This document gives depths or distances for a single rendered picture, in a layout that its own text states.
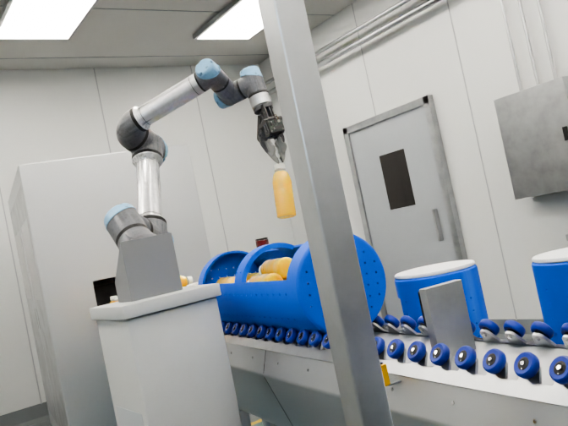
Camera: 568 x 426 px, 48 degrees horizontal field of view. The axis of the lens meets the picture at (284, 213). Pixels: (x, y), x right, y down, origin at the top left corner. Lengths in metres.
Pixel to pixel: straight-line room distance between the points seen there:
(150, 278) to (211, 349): 0.29
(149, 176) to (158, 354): 0.74
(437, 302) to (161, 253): 0.97
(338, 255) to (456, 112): 4.86
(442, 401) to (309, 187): 0.51
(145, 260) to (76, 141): 5.03
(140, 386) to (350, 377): 0.95
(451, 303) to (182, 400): 0.91
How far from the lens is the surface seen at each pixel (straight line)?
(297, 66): 1.12
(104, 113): 7.19
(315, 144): 1.10
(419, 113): 6.12
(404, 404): 1.43
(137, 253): 2.03
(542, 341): 1.41
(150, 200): 2.35
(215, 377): 2.04
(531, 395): 1.16
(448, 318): 1.44
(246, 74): 2.36
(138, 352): 1.94
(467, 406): 1.28
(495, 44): 5.65
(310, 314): 1.73
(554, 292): 1.97
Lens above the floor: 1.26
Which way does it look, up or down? 2 degrees up
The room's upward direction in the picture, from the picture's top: 12 degrees counter-clockwise
